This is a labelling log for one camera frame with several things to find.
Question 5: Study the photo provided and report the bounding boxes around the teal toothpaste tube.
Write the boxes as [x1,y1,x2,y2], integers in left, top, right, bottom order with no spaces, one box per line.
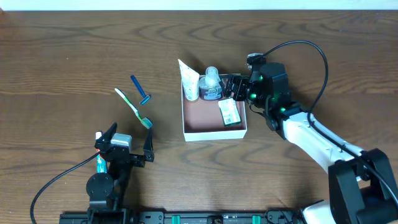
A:
[95,131,108,173]

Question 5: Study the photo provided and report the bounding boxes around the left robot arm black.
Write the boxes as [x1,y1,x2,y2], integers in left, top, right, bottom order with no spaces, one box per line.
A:
[86,123,154,211]

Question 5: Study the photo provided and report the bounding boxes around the green white toothbrush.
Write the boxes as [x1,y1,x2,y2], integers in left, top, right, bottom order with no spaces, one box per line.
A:
[114,88,153,129]

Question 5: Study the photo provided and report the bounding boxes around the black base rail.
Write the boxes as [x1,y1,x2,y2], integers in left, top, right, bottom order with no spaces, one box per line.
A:
[58,209,306,224]

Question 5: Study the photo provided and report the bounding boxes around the green soap box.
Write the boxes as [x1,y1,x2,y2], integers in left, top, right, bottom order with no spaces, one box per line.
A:
[218,98,241,126]

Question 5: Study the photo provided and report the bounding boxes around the white conditioner tube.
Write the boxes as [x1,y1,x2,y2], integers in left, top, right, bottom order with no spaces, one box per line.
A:
[178,59,200,101]

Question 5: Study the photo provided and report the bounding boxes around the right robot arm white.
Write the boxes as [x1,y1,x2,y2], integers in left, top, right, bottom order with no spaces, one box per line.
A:
[224,63,397,223]

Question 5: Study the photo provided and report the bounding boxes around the clear pump soap bottle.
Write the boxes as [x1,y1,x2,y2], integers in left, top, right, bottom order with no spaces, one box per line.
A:
[198,67,222,101]

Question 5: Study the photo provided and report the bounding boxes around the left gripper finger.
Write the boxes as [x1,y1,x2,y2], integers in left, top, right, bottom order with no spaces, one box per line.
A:
[98,123,118,143]
[143,128,154,162]

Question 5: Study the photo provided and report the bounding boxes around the blue disposable razor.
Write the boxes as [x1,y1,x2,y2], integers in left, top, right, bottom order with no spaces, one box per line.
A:
[130,75,152,105]

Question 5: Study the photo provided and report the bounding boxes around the white box pink interior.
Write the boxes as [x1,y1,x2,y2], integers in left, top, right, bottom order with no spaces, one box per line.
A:
[181,87,248,142]

